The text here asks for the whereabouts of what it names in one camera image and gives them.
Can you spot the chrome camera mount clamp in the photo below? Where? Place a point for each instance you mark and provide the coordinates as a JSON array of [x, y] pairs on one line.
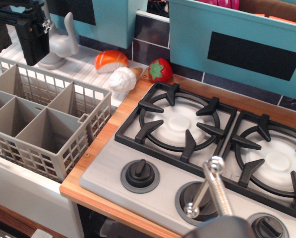
[[226, 225]]

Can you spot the grey toy stove top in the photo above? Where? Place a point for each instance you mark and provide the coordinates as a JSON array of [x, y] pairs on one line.
[[165, 204]]

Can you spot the black right burner grate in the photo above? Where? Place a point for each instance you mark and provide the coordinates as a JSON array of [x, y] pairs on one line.
[[260, 159]]

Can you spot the grey plastic drying rack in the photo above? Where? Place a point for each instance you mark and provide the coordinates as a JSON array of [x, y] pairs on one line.
[[48, 121]]

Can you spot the grey toy faucet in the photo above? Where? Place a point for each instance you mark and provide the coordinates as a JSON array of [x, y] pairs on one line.
[[61, 46]]

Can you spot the wooden counter top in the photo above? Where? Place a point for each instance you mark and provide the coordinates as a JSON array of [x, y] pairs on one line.
[[72, 190]]

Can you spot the red strawberry toy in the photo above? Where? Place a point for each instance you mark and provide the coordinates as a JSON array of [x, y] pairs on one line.
[[160, 70]]

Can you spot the teal left bin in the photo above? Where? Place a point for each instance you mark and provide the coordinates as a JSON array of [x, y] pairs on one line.
[[108, 21]]

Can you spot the white toy sink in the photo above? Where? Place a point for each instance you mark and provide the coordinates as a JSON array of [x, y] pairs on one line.
[[35, 198]]

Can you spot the teal bin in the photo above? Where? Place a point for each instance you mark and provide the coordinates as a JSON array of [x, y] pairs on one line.
[[235, 45], [108, 21]]

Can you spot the black left burner grate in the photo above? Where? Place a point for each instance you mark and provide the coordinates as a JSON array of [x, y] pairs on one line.
[[177, 127]]

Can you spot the white ice cream cone toy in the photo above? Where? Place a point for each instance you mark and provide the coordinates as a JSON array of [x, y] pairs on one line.
[[124, 79]]

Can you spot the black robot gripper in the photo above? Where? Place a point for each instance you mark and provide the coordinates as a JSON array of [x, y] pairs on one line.
[[31, 26]]

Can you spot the teal right bin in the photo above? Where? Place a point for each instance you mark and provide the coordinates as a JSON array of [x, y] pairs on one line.
[[235, 45]]

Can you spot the black right stove knob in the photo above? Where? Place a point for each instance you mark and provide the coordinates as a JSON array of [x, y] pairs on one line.
[[265, 225]]

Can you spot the black burner grate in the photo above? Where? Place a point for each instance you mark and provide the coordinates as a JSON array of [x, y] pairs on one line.
[[177, 127], [260, 159]]

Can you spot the salmon sushi toy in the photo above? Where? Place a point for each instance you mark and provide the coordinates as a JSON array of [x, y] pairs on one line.
[[110, 60]]

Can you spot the black left stove knob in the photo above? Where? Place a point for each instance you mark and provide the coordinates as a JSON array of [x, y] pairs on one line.
[[140, 176]]

